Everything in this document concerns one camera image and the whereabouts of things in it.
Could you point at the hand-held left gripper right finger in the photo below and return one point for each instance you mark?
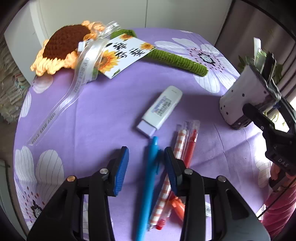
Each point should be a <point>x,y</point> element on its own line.
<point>172,171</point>

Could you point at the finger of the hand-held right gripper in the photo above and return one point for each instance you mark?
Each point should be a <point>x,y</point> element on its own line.
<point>270,67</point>
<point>256,115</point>

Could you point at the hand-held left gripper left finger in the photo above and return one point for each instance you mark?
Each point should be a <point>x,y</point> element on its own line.
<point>121,171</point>

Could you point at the white dotted pen holder cup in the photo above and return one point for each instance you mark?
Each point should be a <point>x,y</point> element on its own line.
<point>242,92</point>

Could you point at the teal blue pen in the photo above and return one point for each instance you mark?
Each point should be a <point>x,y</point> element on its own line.
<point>148,185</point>

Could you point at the orange checkered pen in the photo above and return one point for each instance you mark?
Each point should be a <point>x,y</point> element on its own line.
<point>181,143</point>

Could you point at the red gel pen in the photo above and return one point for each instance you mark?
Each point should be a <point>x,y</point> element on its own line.
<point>193,143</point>

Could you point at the short orange pen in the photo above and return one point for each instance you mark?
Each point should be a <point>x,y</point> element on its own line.
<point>178,207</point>

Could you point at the white eraser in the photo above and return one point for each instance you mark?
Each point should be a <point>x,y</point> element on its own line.
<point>207,208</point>

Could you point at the white purple correction tape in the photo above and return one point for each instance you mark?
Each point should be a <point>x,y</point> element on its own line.
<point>159,111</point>

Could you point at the person's right forearm pink sleeve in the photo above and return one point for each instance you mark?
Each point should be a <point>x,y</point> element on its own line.
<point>279,210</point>

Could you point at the person's right hand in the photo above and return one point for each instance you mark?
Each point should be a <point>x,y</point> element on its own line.
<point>274,172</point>

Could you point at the green leafy plant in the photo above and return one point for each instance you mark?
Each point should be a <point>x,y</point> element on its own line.
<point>242,61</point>

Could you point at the mauve curtain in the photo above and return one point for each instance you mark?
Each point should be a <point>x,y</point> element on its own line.
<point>249,23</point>

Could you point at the purple floral tablecloth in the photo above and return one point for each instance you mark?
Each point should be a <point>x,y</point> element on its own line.
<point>104,111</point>

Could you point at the translucent white ribbon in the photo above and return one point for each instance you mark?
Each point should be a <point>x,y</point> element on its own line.
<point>78,76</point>

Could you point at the white sunflower print card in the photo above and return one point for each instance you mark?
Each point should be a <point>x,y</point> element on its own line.
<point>129,51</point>

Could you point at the floor stacks of paper booklets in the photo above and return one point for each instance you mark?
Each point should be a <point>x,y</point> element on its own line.
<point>11,88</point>

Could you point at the crochet sunflower with green stem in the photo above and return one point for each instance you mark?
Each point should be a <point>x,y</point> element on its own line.
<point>62,41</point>

